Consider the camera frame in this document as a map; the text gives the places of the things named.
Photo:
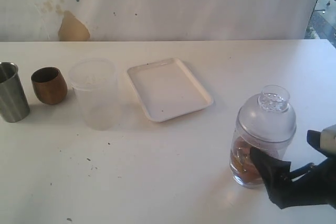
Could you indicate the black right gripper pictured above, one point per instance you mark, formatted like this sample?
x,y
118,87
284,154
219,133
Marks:
x,y
306,186

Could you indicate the clear plastic shaker cup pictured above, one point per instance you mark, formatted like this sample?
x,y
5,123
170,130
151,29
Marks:
x,y
273,149

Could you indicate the brown wooden cubes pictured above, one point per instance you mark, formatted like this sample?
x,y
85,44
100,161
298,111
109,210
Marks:
x,y
243,169

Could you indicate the clear dome shaker lid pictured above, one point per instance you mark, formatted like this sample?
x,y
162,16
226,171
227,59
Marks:
x,y
267,120

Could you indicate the brown wooden cup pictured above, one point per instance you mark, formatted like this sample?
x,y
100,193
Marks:
x,y
49,85

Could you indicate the stainless steel cup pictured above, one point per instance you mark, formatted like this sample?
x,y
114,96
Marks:
x,y
14,105

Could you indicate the white rectangular tray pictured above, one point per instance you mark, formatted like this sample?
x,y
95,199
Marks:
x,y
167,89

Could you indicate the translucent plastic container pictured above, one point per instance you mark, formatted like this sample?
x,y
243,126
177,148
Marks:
x,y
94,82

